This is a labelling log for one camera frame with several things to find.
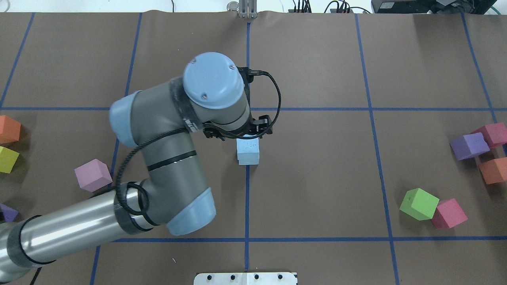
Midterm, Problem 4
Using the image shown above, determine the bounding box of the aluminium frame post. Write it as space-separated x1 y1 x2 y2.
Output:
238 0 258 19

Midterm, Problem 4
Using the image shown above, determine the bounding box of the light blue foam block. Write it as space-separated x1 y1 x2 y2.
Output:
237 153 260 165
236 135 260 155

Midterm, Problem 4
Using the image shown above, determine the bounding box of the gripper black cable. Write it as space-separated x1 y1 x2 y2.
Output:
112 70 282 216

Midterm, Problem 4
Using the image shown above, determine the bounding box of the orange foam block right side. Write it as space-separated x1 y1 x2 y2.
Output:
478 157 507 184

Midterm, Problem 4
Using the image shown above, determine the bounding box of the lilac pink foam block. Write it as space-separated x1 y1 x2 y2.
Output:
74 159 112 192

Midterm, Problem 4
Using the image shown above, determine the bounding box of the purple foam block right side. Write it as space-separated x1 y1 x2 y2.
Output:
450 132 490 160

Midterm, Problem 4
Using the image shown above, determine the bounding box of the purple foam block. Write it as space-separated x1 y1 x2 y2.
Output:
450 132 490 160
0 204 19 222

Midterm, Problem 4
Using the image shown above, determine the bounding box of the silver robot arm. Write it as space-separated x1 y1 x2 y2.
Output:
1 52 281 284

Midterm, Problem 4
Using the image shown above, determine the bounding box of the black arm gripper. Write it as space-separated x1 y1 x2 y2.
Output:
203 67 275 141

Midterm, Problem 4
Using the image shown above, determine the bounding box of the dark pink foam block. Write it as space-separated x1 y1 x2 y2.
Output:
471 122 507 148

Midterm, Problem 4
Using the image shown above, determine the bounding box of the purple foam block left side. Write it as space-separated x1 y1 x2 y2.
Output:
0 204 19 222

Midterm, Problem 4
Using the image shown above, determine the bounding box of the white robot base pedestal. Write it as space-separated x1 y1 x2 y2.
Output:
193 272 299 285

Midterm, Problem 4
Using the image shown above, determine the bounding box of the silver tape roll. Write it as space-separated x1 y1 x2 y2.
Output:
226 1 240 11

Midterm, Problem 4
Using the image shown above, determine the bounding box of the yellow foam block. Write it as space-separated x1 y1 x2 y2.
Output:
0 146 20 173

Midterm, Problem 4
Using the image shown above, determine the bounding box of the pink foam block near green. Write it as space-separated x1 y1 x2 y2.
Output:
431 198 468 229

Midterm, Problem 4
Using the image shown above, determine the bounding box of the orange foam block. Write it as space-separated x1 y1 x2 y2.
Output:
0 115 21 144
478 157 507 184

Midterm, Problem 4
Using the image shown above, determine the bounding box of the orange foam block left side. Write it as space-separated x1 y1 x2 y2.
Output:
0 115 21 144

